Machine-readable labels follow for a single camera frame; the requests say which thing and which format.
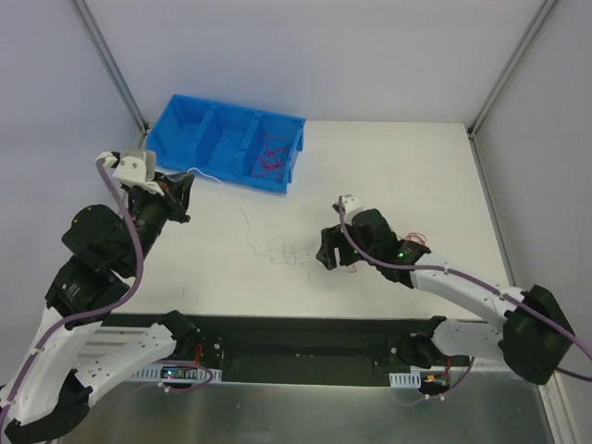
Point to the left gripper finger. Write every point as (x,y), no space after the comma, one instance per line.
(180,202)
(179,180)

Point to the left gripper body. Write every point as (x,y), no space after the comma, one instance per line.
(173,199)

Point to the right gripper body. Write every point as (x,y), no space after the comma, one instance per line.
(342,245)

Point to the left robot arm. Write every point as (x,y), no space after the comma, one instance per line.
(53,391)

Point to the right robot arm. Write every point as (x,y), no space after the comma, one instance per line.
(525,329)

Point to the blue compartment bin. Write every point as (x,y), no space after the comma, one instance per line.
(253,148)

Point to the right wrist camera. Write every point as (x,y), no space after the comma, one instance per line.
(348,206)

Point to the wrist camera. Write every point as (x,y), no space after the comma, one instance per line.
(348,206)
(132,168)

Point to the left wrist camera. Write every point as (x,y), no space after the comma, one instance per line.
(132,168)

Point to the left aluminium frame post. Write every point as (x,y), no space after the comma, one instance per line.
(110,65)

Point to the aluminium frame post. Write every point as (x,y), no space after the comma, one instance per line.
(526,40)
(110,65)

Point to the right white cable duct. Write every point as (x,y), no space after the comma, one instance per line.
(411,380)

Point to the white cable duct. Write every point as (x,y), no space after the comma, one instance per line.
(411,380)
(168,373)

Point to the aluminium front rail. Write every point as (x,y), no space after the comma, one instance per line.
(108,339)

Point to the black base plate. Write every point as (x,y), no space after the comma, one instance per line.
(303,351)

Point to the left white cable duct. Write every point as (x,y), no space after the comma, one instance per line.
(168,373)

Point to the right aluminium frame post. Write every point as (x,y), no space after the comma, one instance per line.
(526,40)

